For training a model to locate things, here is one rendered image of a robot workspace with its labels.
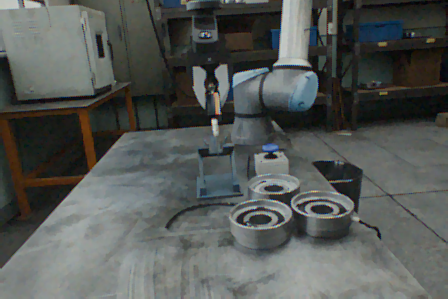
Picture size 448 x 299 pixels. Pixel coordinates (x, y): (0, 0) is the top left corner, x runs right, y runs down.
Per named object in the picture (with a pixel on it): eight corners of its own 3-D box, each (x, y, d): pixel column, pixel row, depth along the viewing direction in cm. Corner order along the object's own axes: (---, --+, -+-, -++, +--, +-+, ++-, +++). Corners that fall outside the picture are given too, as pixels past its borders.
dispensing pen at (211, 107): (211, 155, 69) (203, 78, 74) (211, 161, 73) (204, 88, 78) (222, 154, 69) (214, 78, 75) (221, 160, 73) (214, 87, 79)
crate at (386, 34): (386, 40, 443) (387, 21, 438) (402, 40, 407) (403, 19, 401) (344, 43, 441) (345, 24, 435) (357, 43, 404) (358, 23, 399)
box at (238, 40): (259, 50, 396) (257, 14, 386) (213, 54, 393) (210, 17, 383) (254, 50, 437) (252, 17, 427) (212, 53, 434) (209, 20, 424)
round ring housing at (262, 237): (295, 251, 55) (294, 228, 54) (227, 252, 56) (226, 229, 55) (289, 218, 65) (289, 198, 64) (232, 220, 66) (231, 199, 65)
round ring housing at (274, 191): (311, 204, 70) (311, 185, 69) (266, 218, 66) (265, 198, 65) (281, 187, 79) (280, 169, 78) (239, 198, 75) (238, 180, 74)
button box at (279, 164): (289, 178, 84) (288, 158, 83) (259, 181, 84) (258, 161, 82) (282, 167, 92) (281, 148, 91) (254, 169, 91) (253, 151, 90)
